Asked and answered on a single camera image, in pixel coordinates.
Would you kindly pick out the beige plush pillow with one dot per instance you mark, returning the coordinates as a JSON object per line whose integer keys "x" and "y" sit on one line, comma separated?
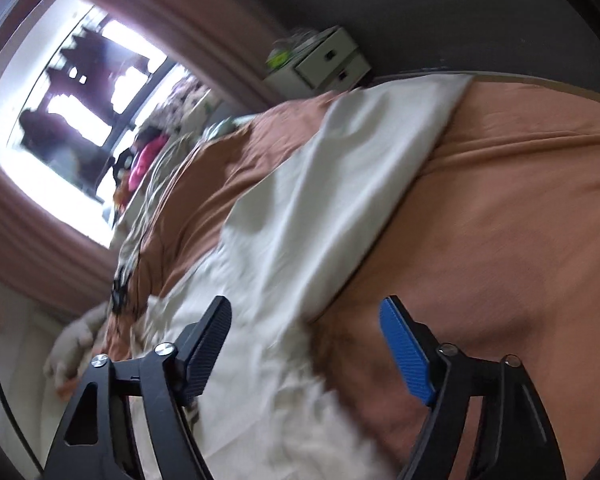
{"x": 72, "y": 342}

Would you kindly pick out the white drawer cabinet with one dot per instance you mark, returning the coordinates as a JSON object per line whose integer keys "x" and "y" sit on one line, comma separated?
{"x": 325, "y": 57}

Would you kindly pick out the orange bed sheet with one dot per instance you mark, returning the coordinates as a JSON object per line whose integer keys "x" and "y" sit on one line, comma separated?
{"x": 505, "y": 210}

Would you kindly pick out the window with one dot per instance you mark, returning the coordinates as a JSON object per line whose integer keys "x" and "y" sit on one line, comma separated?
{"x": 45, "y": 50}

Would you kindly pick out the green item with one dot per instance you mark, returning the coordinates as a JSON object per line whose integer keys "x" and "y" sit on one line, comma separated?
{"x": 277, "y": 59}

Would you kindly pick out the pink curtain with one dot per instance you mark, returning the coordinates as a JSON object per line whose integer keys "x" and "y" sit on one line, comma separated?
{"x": 190, "y": 15}

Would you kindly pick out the cream large garment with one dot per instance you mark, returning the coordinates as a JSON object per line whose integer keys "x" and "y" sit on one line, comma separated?
{"x": 290, "y": 210}

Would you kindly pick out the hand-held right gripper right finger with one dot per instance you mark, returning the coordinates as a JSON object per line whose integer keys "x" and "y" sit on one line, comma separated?
{"x": 405, "y": 350}

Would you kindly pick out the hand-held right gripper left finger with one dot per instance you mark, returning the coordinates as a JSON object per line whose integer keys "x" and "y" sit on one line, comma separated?
{"x": 207, "y": 345}

